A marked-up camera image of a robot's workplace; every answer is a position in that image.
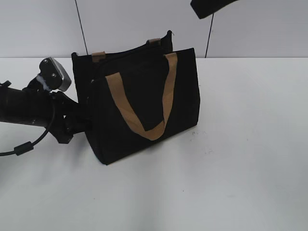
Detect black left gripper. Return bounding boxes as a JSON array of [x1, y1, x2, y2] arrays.
[[49, 91, 92, 144]]

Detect black bag with tan handles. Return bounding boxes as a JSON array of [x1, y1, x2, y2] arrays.
[[71, 31, 200, 165]]

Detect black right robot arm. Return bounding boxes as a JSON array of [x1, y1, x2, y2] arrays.
[[190, 0, 237, 19]]

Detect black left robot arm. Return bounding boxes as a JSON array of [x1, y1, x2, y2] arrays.
[[0, 81, 92, 144]]

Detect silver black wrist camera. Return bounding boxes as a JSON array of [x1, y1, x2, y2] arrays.
[[36, 57, 72, 92]]

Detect black camera cable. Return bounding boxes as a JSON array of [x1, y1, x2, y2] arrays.
[[0, 105, 58, 157]]

